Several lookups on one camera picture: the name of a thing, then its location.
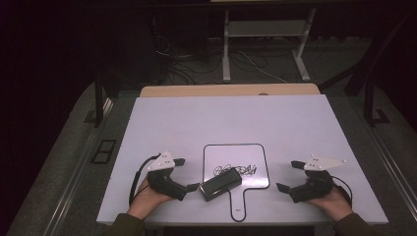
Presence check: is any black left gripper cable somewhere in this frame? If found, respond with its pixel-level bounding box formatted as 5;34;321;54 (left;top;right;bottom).
128;152;162;207

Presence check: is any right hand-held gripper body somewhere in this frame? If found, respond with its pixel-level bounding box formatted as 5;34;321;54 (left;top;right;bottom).
288;154;348;205

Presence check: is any black whiteboard eraser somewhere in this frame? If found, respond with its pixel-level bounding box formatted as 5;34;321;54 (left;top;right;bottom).
199;167;243;203

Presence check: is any wooden table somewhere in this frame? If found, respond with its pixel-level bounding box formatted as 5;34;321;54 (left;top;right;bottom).
140;83;322;98

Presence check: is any person's right hand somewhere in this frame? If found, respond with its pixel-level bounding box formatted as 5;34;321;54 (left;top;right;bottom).
304;186;354;222

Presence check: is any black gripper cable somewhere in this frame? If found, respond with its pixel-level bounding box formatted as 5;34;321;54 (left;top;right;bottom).
330;175;354;207
128;152;162;207

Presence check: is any black metal stand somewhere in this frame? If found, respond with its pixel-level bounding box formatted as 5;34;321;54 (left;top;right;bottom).
343;9;391;128
92;70;114;129

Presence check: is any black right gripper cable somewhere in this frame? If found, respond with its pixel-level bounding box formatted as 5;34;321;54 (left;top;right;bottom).
330;175;354;207

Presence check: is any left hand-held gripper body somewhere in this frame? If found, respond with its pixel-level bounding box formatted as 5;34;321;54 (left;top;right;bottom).
146;150;189;202

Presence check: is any white paddle-shaped whiteboard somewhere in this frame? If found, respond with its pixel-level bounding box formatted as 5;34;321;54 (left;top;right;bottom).
202;143;271;223

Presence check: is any white floor cable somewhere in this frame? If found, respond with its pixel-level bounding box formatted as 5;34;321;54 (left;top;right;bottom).
237;50;289;85

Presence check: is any tangle of black floor cables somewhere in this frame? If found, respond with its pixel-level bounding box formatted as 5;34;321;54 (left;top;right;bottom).
151;30;268;86

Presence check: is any white metal stand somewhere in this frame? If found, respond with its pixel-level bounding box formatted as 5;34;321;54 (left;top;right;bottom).
221;8;318;84

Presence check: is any person's left hand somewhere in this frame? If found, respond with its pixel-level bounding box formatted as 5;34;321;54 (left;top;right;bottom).
127;176;173;220

